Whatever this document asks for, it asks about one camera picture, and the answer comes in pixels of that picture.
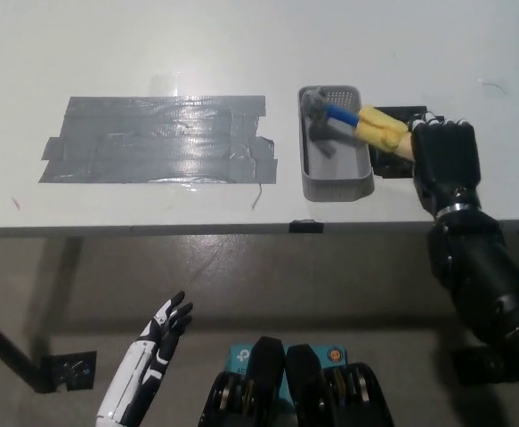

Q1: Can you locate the black right hand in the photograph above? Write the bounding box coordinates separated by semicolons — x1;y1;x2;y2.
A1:
410;110;483;219

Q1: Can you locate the white and black left hand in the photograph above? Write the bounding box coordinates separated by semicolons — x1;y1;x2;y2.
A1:
96;291;194;427

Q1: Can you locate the small black tape strip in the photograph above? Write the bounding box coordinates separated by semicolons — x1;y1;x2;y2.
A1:
288;219;325;235

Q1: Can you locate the grey duct tape patch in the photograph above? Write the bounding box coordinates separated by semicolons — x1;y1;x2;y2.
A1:
38;94;279;184

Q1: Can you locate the black table leg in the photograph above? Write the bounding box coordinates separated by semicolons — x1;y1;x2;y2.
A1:
0;304;49;393

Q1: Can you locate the black square tape patch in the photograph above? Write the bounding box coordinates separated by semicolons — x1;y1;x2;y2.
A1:
365;105;445;179

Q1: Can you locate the blue hammer with yellow wrap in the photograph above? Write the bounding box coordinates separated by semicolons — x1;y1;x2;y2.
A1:
301;86;416;161

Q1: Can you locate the grey perforated plastic basket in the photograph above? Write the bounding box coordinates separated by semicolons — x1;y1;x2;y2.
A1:
297;85;375;202

